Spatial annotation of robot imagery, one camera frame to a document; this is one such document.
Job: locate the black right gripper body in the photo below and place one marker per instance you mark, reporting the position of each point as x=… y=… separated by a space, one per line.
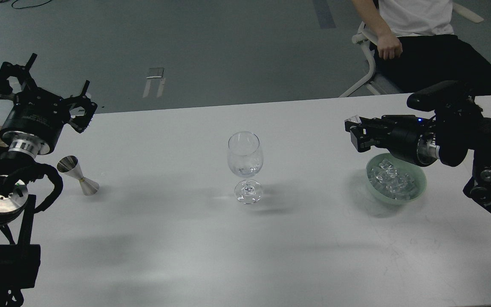
x=411 y=139

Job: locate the clear wine glass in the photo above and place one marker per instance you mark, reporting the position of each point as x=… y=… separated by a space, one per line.
x=245 y=159

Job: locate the clear ice cube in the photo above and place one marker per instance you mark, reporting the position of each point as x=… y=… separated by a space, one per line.
x=354 y=119

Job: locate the steel cocktail jigger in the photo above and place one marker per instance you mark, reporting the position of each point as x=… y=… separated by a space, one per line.
x=70 y=166

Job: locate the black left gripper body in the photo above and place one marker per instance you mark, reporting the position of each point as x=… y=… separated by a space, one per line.
x=35 y=122

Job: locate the person in white shirt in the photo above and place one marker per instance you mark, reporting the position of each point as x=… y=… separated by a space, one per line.
x=417 y=46

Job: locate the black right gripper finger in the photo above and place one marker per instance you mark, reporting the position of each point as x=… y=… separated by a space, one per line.
x=378 y=125
x=364 y=138

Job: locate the clear ice cubes pile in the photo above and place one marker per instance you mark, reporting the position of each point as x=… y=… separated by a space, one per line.
x=391 y=181

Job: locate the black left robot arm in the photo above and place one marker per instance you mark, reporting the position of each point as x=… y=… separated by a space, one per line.
x=28 y=187

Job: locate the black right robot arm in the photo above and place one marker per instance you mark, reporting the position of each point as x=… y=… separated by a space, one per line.
x=457 y=127

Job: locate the green bowl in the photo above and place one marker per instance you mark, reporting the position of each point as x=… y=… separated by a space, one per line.
x=414 y=170

